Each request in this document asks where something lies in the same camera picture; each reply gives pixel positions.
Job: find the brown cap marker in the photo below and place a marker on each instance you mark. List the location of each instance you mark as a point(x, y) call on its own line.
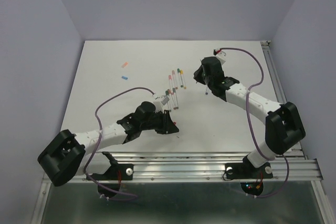
point(172, 98)

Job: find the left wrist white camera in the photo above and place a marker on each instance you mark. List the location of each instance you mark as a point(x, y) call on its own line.
point(160, 101)

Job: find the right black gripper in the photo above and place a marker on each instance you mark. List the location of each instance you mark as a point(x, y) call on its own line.
point(198, 76)

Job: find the aluminium front rail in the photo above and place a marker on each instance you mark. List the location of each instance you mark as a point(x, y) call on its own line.
point(184, 188)

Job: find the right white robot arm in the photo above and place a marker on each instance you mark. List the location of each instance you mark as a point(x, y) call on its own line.
point(283, 124)

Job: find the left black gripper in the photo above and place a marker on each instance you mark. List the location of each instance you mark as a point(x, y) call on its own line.
point(167, 125)

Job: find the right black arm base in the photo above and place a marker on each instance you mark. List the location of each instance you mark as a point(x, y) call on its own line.
point(252, 179)

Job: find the aluminium right side rail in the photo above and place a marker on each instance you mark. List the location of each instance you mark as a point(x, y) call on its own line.
point(279, 92)

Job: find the pink cap marker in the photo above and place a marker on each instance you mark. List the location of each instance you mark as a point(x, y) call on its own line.
point(170, 84)

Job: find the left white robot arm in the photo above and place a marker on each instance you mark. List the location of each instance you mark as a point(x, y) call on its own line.
point(67, 154)

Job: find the aluminium rail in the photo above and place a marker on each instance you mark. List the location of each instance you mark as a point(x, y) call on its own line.
point(184, 188)
point(279, 92)

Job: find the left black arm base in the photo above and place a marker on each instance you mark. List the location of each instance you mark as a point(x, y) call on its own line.
point(109, 182)

